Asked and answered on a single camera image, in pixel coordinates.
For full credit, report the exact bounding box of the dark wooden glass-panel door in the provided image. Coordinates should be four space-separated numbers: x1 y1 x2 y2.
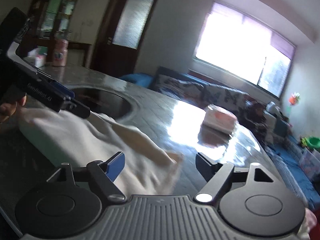
91 0 165 72

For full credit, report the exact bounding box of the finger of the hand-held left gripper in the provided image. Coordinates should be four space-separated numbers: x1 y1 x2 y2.
41 73 75 98
59 98 91 119

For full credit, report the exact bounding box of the colourful pinwheel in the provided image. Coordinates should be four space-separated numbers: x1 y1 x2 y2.
287 92 301 106

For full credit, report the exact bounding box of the white garment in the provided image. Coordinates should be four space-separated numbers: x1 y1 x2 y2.
298 208 317 240

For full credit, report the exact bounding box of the pink jar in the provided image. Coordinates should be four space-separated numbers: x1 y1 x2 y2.
52 39 70 68

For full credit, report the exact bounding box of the grey quilted star table cover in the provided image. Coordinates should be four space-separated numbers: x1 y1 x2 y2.
0 62 309 205

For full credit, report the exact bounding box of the clear plastic storage box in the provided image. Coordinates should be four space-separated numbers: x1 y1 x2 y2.
298 147 320 181

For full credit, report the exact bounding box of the purple window blind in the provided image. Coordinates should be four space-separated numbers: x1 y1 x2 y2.
212 1 296 61

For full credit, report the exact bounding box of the glass-front display cabinet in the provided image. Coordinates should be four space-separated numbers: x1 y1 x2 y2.
26 0 85 46

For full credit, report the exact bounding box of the person's left hand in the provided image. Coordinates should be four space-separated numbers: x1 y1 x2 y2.
0 96 27 125

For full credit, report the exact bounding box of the dark wooden sideboard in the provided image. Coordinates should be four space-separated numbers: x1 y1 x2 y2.
67 41 92 67

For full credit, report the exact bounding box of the large window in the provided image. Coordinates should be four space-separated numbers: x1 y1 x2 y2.
192 1 297 98

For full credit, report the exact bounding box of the cream long-sleeved garment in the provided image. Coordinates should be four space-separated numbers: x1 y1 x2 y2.
17 107 186 196

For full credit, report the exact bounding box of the pink and white tissue pack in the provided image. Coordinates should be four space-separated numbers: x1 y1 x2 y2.
201 104 238 135

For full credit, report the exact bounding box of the blue corner sofa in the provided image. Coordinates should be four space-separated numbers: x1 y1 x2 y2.
119 66 320 211

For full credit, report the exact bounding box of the long butterfly print cushion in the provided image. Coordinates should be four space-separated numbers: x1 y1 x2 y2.
156 74 206 98

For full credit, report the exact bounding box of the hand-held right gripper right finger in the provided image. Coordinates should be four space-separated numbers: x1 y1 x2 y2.
195 152 276 203

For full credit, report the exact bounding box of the tall butterfly print cushion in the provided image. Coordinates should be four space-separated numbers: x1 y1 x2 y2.
202 85 251 111

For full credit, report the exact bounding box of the brown patterned blanket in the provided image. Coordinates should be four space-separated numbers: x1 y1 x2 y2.
243 100 270 141

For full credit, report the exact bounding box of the green plastic bowl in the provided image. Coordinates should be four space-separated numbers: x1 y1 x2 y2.
307 136 320 148

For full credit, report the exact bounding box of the white stuffed toy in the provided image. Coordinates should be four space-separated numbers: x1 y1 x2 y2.
266 101 283 113

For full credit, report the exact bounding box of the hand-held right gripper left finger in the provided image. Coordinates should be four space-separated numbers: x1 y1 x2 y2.
46 151 127 202

